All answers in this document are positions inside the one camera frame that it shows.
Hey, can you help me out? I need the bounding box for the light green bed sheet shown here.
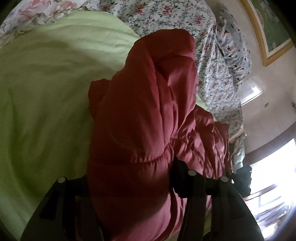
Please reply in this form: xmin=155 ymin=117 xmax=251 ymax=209
xmin=1 ymin=11 xmax=143 ymax=240

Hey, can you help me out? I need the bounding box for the blue cherry print pillow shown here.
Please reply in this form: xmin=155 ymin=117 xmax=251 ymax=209
xmin=216 ymin=4 xmax=251 ymax=89

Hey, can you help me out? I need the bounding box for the red quilted puffer coat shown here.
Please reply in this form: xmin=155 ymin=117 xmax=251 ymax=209
xmin=87 ymin=30 xmax=231 ymax=240

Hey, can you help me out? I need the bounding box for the gold framed wall picture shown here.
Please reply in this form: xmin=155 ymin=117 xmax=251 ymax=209
xmin=240 ymin=0 xmax=293 ymax=67

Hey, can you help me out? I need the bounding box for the large rose floral pillow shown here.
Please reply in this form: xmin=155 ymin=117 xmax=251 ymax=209
xmin=1 ymin=1 xmax=91 ymax=47

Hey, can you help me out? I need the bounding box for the small floral pattern quilt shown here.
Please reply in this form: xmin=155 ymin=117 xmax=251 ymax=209
xmin=86 ymin=1 xmax=243 ymax=138

